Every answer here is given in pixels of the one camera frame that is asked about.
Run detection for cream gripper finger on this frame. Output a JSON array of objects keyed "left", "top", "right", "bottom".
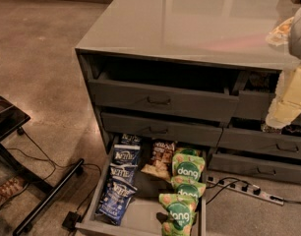
[
  {"left": 276, "top": 64, "right": 301, "bottom": 107},
  {"left": 266, "top": 99, "right": 301, "bottom": 129}
]

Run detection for brown sea salt chip bag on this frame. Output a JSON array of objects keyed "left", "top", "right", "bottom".
[{"left": 142, "top": 140, "right": 175, "bottom": 182}]

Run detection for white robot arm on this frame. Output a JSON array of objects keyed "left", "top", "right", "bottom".
[{"left": 266, "top": 7, "right": 301, "bottom": 129}]

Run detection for snack bags in middle drawer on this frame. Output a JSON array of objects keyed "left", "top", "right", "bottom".
[{"left": 261, "top": 123, "right": 301, "bottom": 137}]

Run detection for snack bags in drawer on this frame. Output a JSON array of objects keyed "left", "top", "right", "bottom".
[
  {"left": 261, "top": 123, "right": 301, "bottom": 137},
  {"left": 246, "top": 72, "right": 279, "bottom": 92}
]

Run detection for snack bags in top drawer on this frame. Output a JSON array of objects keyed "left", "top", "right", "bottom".
[{"left": 246, "top": 72, "right": 279, "bottom": 92}]

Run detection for top right grey drawer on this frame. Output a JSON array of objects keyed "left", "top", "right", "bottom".
[{"left": 234, "top": 71, "right": 301, "bottom": 127}]

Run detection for grey drawer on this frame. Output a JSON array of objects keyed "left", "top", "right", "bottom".
[
  {"left": 88, "top": 72, "right": 239, "bottom": 122},
  {"left": 234, "top": 71, "right": 301, "bottom": 127},
  {"left": 218, "top": 118, "right": 301, "bottom": 159},
  {"left": 208, "top": 153, "right": 301, "bottom": 185},
  {"left": 101, "top": 112, "right": 222, "bottom": 147}
]

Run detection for middle right grey drawer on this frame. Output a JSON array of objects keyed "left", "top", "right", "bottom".
[{"left": 218, "top": 118, "right": 301, "bottom": 159}]

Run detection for bottom right grey drawer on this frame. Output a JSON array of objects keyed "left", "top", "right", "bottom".
[{"left": 208, "top": 153, "right": 301, "bottom": 185}]

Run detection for grey drawer cabinet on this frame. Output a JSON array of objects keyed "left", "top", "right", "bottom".
[{"left": 75, "top": 0, "right": 301, "bottom": 186}]

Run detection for rear green dang bag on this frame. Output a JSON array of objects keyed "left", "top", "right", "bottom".
[{"left": 175, "top": 147, "right": 201, "bottom": 156}]

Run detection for green dang bag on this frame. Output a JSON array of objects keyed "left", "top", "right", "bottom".
[
  {"left": 175, "top": 147, "right": 201, "bottom": 156},
  {"left": 172, "top": 153, "right": 206, "bottom": 181},
  {"left": 158, "top": 194, "right": 198, "bottom": 236},
  {"left": 171, "top": 175, "right": 206, "bottom": 199}
]

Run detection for front green dang bag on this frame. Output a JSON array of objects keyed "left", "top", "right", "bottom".
[{"left": 158, "top": 194, "right": 198, "bottom": 236}]

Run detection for rear blue kettle chip bag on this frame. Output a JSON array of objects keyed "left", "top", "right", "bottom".
[{"left": 120, "top": 134, "right": 142, "bottom": 146}]

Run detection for blue kettle chip bag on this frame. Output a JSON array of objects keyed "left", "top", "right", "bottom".
[
  {"left": 120, "top": 134, "right": 142, "bottom": 146},
  {"left": 110, "top": 163, "right": 137, "bottom": 184},
  {"left": 113, "top": 145, "right": 141, "bottom": 165},
  {"left": 96, "top": 177, "right": 137, "bottom": 226}
]

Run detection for middle left grey drawer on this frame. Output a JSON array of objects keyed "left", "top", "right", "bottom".
[{"left": 101, "top": 112, "right": 222, "bottom": 147}]

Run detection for open bottom left drawer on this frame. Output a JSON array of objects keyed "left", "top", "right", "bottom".
[{"left": 75, "top": 134, "right": 208, "bottom": 236}]

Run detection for top left grey drawer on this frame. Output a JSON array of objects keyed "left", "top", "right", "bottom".
[{"left": 88, "top": 72, "right": 239, "bottom": 122}]

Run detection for front blue kettle chip bag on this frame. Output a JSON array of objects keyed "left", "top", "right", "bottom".
[{"left": 96, "top": 177, "right": 137, "bottom": 226}]

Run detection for grey power strip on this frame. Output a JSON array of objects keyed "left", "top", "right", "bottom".
[{"left": 207, "top": 176, "right": 284, "bottom": 206}]

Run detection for black power adapter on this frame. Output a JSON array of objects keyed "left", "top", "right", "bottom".
[{"left": 62, "top": 211, "right": 81, "bottom": 231}]

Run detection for black rolling stand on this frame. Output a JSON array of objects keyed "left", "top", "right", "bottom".
[{"left": 0, "top": 95, "right": 86, "bottom": 236}]

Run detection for brown shoe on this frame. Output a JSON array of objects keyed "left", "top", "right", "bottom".
[{"left": 0, "top": 177, "right": 28, "bottom": 208}]

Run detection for black floor cable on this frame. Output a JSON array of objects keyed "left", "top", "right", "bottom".
[{"left": 0, "top": 127, "right": 102, "bottom": 218}]

